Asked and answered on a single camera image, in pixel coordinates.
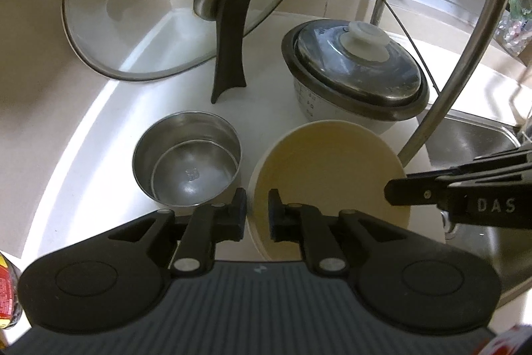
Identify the small stainless steel bowl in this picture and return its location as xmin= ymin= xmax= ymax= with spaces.
xmin=132 ymin=110 xmax=243 ymax=208

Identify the steel cooking pot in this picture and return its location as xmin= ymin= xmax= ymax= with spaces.
xmin=281 ymin=18 xmax=430 ymax=135

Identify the crinkled clear plastic bag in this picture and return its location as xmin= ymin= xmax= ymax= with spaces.
xmin=494 ymin=11 xmax=532 ymax=57

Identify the red patterned clothing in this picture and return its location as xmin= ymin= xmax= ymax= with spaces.
xmin=477 ymin=323 xmax=532 ymax=355

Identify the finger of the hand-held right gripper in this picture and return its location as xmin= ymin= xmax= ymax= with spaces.
xmin=384 ymin=165 xmax=475 ymax=208
xmin=473 ymin=148 xmax=532 ymax=175

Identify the stainless steel sink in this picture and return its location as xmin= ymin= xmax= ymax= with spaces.
xmin=427 ymin=109 xmax=532 ymax=308

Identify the glass pot lid black handle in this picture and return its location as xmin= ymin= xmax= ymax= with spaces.
xmin=61 ymin=0 xmax=318 ymax=106

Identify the steel pot lid white knob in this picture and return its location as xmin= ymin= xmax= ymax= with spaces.
xmin=294 ymin=21 xmax=423 ymax=108

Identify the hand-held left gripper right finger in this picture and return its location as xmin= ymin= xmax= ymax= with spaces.
xmin=267 ymin=188 xmax=411 ymax=275

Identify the beige plastic bowl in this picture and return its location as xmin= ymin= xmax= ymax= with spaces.
xmin=247 ymin=119 xmax=412 ymax=261

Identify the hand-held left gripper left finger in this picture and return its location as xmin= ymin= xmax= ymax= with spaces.
xmin=109 ymin=188 xmax=248 ymax=273

